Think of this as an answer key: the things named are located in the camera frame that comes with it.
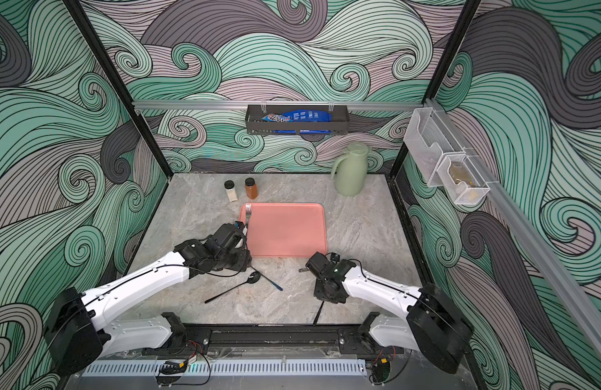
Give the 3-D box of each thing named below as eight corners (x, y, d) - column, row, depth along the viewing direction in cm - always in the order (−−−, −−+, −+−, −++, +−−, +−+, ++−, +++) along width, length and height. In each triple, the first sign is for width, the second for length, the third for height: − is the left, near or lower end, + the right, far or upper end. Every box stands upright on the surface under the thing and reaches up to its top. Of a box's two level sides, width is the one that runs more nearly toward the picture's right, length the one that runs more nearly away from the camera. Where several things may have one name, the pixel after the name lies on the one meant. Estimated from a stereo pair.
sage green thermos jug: (335, 201, 112) (343, 162, 93) (326, 187, 118) (332, 147, 99) (361, 193, 116) (375, 154, 97) (351, 179, 122) (362, 140, 103)
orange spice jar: (247, 200, 112) (244, 186, 104) (249, 192, 115) (246, 177, 107) (257, 200, 112) (254, 186, 104) (258, 192, 115) (255, 177, 107)
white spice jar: (227, 201, 111) (223, 187, 104) (229, 194, 114) (225, 179, 107) (237, 201, 111) (233, 187, 104) (238, 194, 114) (234, 179, 107)
